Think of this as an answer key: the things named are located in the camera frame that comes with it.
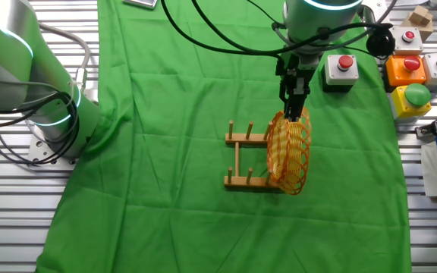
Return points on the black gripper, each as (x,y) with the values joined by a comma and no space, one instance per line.
(296,70)

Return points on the orange yellow woven dish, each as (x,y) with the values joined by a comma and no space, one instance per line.
(287,159)

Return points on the wooden peg dish rack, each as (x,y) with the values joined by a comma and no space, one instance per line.
(241,182)

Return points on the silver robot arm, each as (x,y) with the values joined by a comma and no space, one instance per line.
(13,49)

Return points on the white box large red button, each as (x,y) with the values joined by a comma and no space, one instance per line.
(340,74)

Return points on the orange box red button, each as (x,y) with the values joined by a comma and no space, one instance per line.
(398,72)

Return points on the yellow box green button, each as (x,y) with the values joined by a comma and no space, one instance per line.
(408,106)

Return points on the green cloth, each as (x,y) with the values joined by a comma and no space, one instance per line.
(165,113)

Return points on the white box small red button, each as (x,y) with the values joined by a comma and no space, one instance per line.
(408,44)

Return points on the small cardboard box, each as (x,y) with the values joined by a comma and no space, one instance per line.
(420,17)

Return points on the silver kitchen scale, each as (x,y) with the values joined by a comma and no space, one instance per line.
(140,3)

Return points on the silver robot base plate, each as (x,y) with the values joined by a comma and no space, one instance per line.
(38,151)

